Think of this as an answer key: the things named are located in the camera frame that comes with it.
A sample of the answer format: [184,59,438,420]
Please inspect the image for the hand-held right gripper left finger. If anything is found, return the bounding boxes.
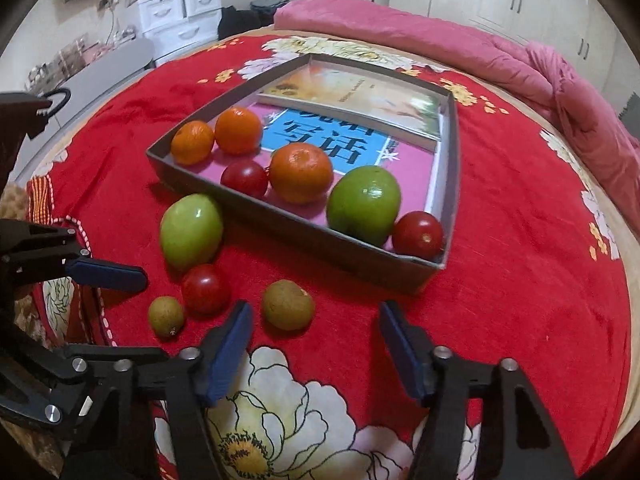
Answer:
[60,300,254,480]

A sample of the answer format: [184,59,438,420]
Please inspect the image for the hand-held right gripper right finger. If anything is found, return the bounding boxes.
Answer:
[378,301,576,480]

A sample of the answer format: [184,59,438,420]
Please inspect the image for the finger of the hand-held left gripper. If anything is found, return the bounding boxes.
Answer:
[0,310,115,441]
[0,220,149,293]

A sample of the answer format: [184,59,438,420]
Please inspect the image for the brown longan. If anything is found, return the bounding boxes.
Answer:
[261,280,316,332]

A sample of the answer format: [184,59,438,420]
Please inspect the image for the red cherry tomato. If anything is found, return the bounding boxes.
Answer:
[391,211,445,261]
[180,263,231,316]
[220,159,270,199]

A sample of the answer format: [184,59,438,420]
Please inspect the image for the grey cardboard box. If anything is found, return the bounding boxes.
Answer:
[146,52,461,296]

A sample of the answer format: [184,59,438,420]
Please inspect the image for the small orange mandarin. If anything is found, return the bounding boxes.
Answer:
[171,120,216,166]

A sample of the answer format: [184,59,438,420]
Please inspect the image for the cluttered small bottles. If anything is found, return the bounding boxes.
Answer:
[25,32,108,91]

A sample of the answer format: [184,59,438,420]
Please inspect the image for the small brown kiwi left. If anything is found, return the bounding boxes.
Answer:
[148,296,187,338]

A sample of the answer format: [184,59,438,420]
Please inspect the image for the green round fruit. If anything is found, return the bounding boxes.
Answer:
[159,193,224,272]
[326,165,402,249]

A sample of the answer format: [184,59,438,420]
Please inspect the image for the grey side table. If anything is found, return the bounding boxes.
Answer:
[10,35,156,181]

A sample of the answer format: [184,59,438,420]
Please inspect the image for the red floral blanket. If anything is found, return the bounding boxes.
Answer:
[25,25,633,480]

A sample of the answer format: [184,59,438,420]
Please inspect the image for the white drawer unit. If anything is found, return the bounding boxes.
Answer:
[137,0,223,63]

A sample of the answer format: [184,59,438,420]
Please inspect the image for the pink book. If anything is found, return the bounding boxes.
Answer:
[247,102,443,226]

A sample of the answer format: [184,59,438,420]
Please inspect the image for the large orange mandarin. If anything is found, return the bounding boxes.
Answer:
[269,142,334,205]

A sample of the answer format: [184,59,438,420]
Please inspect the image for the black clothing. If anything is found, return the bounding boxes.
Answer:
[218,6,263,41]

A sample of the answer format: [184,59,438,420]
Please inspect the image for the yellow floral book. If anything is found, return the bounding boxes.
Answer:
[257,62,446,141]

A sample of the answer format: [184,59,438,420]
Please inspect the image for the small stool with items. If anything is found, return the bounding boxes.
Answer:
[250,0,288,26]

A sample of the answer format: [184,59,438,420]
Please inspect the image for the pink quilt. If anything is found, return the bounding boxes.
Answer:
[273,0,640,206]

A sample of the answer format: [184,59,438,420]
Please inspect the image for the black cable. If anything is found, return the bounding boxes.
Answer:
[37,87,71,121]

